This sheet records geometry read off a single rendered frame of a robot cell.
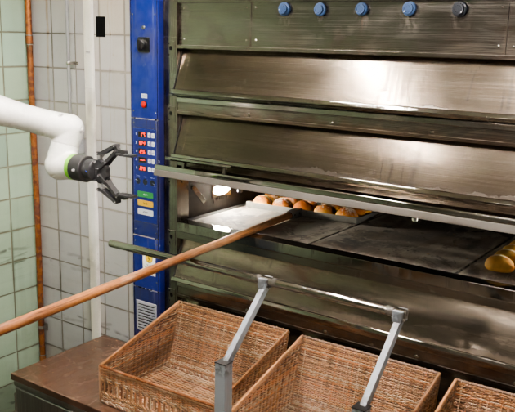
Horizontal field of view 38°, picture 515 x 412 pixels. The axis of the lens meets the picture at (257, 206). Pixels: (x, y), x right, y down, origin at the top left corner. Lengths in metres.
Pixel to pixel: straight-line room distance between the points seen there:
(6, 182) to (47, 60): 0.60
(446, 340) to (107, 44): 1.84
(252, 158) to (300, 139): 0.21
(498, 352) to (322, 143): 0.93
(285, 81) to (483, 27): 0.73
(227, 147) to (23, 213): 1.24
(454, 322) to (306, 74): 1.00
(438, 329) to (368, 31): 1.03
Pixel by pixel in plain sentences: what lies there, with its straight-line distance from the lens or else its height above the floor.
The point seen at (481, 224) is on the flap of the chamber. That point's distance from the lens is 2.35.
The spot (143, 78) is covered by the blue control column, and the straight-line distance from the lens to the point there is 3.17.
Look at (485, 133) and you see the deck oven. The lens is 2.47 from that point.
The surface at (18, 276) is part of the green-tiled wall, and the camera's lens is 3.84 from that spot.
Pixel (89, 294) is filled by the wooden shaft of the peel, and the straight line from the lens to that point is 2.28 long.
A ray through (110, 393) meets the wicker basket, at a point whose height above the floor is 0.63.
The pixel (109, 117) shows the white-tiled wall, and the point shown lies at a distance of 3.37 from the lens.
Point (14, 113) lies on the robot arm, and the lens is 2.70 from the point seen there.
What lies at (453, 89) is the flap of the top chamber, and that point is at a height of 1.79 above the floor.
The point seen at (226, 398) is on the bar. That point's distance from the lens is 2.44.
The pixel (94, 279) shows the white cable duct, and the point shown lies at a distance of 3.59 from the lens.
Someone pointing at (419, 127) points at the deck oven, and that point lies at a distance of 2.54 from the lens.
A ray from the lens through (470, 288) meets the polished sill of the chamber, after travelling 2.57.
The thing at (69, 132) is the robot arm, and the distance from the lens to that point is 2.73.
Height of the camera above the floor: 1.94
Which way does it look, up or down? 13 degrees down
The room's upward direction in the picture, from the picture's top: 1 degrees clockwise
